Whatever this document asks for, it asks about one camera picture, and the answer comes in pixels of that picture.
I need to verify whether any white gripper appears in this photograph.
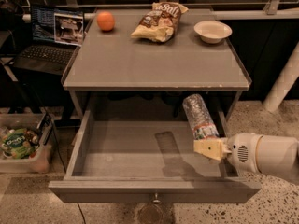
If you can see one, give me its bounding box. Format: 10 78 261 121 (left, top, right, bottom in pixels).
193 133 263 173

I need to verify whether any clear plastic water bottle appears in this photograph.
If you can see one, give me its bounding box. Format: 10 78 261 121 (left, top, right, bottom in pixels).
182 94 220 140

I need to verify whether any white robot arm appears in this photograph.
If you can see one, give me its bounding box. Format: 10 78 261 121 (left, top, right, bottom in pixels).
193 133 299 185

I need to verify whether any metal drawer knob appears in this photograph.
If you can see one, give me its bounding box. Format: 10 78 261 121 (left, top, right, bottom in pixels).
151 195 161 204

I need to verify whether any grey open top drawer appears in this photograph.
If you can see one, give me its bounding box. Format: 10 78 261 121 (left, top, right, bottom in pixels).
49 111 261 203

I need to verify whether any white diagonal pole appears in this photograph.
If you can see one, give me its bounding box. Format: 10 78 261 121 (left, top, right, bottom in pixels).
263 43 299 113

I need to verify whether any white ceramic bowl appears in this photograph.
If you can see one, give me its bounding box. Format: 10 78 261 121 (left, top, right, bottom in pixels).
193 21 233 44

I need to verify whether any yellow chip bag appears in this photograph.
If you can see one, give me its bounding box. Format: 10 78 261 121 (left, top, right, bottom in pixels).
131 2 188 43

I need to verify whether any orange fruit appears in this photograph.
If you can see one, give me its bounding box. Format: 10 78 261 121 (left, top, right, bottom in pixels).
97 11 115 32

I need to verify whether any clear plastic storage bin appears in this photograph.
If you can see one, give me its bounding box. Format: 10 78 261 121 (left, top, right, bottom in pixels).
0 114 57 173

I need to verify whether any black open laptop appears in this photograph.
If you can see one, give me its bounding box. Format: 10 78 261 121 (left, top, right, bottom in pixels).
13 5 84 75

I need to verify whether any green snack bag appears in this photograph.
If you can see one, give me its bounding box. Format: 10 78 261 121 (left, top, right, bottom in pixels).
1 128 34 159

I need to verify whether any grey cabinet frame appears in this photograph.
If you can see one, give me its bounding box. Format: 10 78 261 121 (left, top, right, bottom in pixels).
63 9 250 115

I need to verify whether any black floor cable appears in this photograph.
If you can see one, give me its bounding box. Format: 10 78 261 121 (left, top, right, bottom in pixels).
50 121 87 224

